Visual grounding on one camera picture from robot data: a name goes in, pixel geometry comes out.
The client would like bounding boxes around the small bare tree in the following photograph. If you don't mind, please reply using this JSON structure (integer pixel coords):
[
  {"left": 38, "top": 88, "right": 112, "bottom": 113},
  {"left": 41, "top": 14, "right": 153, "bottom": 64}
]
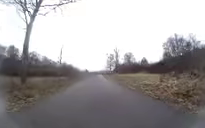
[
  {"left": 139, "top": 56, "right": 150, "bottom": 66},
  {"left": 113, "top": 47, "right": 121, "bottom": 73},
  {"left": 105, "top": 53, "right": 116, "bottom": 73},
  {"left": 123, "top": 51, "right": 137, "bottom": 66}
]

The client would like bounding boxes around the row of brown bushes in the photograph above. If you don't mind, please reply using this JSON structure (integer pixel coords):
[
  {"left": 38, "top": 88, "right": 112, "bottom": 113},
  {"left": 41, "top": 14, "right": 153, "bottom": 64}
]
[{"left": 116, "top": 46, "right": 205, "bottom": 75}]

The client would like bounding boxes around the wide bare tree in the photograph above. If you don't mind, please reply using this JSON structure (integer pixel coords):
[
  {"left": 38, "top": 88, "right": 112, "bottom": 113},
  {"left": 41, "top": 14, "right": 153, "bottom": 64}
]
[{"left": 162, "top": 33, "right": 202, "bottom": 58}]

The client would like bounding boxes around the bare tree trunk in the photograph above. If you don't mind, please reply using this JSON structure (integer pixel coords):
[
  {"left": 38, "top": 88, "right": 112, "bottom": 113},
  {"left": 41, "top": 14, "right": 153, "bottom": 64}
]
[{"left": 58, "top": 45, "right": 64, "bottom": 65}]

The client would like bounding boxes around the dry grass verge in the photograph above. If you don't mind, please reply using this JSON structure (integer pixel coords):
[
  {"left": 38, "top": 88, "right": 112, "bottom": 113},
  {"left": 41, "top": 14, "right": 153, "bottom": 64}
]
[
  {"left": 103, "top": 72, "right": 205, "bottom": 114},
  {"left": 0, "top": 73, "right": 88, "bottom": 113}
]

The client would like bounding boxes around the tall bare tree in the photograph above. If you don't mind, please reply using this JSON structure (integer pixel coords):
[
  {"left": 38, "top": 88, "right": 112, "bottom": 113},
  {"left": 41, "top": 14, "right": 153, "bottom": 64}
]
[{"left": 0, "top": 0, "right": 78, "bottom": 86}]

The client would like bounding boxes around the row of dark bushes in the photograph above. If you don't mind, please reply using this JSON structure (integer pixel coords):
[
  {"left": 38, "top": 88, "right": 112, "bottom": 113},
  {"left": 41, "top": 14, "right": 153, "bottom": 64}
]
[{"left": 0, "top": 39, "right": 88, "bottom": 78}]

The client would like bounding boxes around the grey asphalt road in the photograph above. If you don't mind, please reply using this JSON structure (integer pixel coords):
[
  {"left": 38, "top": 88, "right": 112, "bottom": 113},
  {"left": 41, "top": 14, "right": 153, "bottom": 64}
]
[{"left": 0, "top": 73, "right": 205, "bottom": 128}]

